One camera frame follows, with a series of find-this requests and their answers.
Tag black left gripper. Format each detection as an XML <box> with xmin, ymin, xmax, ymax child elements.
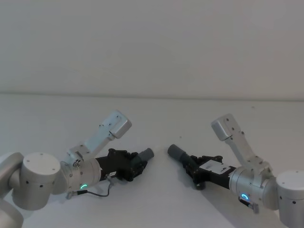
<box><xmin>96</xmin><ymin>148</ymin><xmax>147</xmax><ymax>183</ymax></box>

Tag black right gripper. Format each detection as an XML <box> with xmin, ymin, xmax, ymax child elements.
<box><xmin>183</xmin><ymin>154</ymin><xmax>238</xmax><ymax>191</ymax></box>

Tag grey corrugated hose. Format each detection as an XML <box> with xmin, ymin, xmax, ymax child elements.
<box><xmin>167</xmin><ymin>144</ymin><xmax>205</xmax><ymax>191</ymax></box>
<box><xmin>132</xmin><ymin>147</ymin><xmax>155</xmax><ymax>169</ymax></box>

